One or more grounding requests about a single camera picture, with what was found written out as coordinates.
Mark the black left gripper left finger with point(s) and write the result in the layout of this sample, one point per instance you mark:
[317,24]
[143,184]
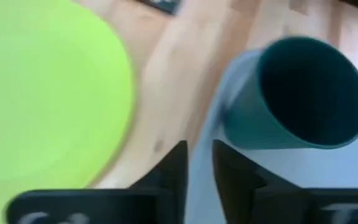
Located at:
[120,208]

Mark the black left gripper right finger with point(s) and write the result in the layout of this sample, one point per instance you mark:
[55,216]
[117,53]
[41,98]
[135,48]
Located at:
[259,199]

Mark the dark teal plastic cup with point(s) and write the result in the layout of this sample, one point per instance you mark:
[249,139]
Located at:
[306,93]

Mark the lime green plate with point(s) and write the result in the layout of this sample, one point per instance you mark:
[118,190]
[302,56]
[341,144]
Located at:
[42,93]

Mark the grey plastic tray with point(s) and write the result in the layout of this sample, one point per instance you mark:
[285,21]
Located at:
[322,168]

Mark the illustrated dark booklet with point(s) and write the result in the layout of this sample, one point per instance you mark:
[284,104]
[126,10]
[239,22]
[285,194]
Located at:
[162,5]

